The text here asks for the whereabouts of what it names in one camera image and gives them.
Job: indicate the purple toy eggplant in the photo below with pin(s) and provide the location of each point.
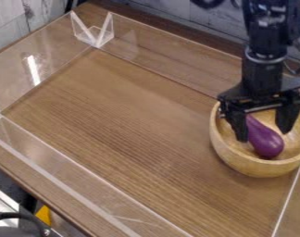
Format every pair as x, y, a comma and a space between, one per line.
264, 139

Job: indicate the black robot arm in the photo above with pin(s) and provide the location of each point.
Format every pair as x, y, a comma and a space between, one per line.
271, 24

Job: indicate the clear acrylic tray wall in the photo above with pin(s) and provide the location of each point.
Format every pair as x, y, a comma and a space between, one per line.
100, 210

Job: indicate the brown wooden bowl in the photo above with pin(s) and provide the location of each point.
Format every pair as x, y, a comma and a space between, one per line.
239, 155

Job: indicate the clear acrylic corner bracket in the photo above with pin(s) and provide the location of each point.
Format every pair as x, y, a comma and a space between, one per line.
95, 36

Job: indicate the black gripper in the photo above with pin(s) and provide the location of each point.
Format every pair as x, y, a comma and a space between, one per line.
263, 90

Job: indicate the yellow black device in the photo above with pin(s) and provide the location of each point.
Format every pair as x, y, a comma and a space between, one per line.
57, 223

